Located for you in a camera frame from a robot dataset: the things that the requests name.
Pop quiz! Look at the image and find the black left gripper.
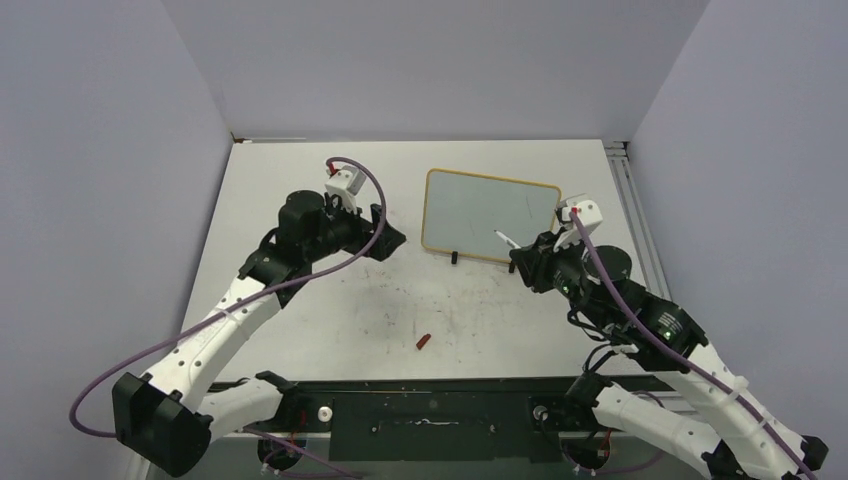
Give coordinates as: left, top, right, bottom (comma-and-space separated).
305, 194, 404, 263

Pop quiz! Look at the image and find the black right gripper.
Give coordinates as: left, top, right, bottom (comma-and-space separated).
509, 224, 610, 328

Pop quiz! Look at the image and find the red capped whiteboard marker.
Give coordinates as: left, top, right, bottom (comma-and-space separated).
494, 230, 521, 249

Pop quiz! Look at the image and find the yellow framed whiteboard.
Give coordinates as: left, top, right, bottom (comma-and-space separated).
420, 168, 562, 263

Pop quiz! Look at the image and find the red marker cap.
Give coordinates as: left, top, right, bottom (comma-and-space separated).
416, 333, 432, 350

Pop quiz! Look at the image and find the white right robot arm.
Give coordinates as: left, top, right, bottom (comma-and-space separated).
505, 229, 829, 479

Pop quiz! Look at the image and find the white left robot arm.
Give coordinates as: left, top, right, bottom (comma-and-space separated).
111, 190, 406, 477

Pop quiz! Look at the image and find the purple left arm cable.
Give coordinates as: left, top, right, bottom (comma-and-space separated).
68, 156, 388, 480

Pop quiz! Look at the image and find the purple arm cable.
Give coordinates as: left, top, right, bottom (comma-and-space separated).
569, 208, 819, 480
68, 156, 388, 480

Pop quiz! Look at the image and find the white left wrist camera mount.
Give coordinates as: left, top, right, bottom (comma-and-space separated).
325, 166, 367, 209

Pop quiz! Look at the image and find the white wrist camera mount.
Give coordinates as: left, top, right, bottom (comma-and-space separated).
325, 166, 367, 209
554, 194, 603, 252

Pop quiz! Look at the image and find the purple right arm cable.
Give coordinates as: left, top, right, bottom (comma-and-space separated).
569, 208, 819, 480

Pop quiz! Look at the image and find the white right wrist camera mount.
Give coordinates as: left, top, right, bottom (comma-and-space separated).
554, 194, 603, 252

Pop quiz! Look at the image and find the aluminium frame rail right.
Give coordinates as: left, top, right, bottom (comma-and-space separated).
603, 141, 672, 300

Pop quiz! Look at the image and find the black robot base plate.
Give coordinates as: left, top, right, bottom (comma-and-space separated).
233, 376, 632, 464

